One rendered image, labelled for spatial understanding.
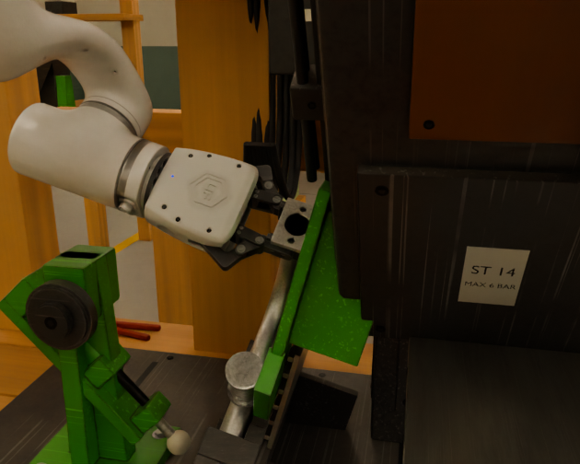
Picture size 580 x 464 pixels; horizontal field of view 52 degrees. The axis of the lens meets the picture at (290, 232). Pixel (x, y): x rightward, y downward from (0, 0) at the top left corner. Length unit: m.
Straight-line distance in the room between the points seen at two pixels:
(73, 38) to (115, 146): 0.11
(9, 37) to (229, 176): 0.24
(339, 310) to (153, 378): 0.47
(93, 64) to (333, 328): 0.38
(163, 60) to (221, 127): 10.87
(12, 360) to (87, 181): 0.52
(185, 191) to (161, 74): 11.19
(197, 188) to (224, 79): 0.30
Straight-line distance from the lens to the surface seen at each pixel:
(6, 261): 1.17
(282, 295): 0.72
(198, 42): 0.92
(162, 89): 11.84
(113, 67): 0.70
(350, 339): 0.57
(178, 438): 0.74
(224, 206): 0.63
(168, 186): 0.65
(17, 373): 1.08
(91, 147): 0.67
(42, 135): 0.69
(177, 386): 0.94
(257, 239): 0.63
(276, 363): 0.58
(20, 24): 0.60
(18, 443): 0.88
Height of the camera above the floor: 1.39
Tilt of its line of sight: 18 degrees down
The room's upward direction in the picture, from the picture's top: straight up
